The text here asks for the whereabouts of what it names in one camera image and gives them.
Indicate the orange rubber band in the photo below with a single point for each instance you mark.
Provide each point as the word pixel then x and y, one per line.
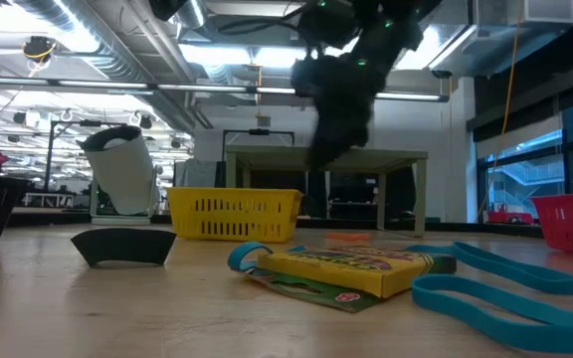
pixel 348 237

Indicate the LED light bar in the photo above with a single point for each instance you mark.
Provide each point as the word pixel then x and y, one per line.
pixel 102 84

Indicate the blue rubber band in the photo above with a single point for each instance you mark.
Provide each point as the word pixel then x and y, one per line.
pixel 515 273
pixel 239 253
pixel 465 310

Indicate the black background rig frame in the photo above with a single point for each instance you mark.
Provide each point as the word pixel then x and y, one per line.
pixel 259 131

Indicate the large window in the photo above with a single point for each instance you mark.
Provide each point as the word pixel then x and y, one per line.
pixel 530 184

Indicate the grey covered background object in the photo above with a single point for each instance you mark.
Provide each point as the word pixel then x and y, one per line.
pixel 194 174

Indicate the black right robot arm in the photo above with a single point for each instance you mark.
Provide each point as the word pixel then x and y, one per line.
pixel 396 20

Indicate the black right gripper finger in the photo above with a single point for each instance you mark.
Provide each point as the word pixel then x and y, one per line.
pixel 331 151

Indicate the silver ventilation duct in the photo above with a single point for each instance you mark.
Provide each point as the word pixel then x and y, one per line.
pixel 122 62
pixel 198 12

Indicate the yellow plastic basket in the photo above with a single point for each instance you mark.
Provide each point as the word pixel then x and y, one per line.
pixel 232 211

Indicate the yellow crayon box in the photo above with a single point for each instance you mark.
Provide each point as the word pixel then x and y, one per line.
pixel 366 273

